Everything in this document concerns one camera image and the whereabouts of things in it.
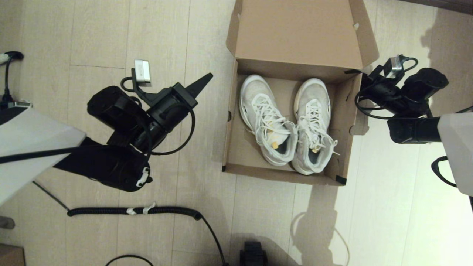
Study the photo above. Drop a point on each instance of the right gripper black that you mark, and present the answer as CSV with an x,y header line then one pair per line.
x,y
388,94

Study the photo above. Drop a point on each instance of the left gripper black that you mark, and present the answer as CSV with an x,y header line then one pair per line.
x,y
166,114

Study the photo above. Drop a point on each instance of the white mesh sneaker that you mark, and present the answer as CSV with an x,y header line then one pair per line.
x,y
314,96

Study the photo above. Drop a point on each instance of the white sneaker yellow insole logo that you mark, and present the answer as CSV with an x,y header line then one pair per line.
x,y
255,96

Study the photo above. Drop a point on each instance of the brown cardboard shoe box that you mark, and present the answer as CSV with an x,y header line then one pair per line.
x,y
295,33

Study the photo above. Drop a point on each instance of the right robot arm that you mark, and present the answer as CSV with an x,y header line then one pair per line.
x,y
417,129

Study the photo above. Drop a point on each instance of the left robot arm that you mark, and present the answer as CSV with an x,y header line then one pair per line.
x,y
111,166

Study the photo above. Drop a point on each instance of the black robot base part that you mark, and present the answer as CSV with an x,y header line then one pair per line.
x,y
253,255

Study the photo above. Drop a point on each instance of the grey power adapter box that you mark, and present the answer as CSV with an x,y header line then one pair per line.
x,y
18,105

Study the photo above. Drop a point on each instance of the white socket plug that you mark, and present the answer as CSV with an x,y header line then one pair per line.
x,y
3,58

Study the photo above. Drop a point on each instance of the small grey floor object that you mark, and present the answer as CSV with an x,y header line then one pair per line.
x,y
6,223

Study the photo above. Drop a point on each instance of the small brown cardboard carton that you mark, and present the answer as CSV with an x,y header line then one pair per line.
x,y
11,256

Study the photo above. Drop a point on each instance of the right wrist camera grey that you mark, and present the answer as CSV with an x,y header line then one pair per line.
x,y
393,65

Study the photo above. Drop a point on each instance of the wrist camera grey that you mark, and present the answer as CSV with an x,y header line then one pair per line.
x,y
393,65
142,71

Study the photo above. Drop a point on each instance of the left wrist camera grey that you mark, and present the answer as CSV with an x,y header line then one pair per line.
x,y
142,71

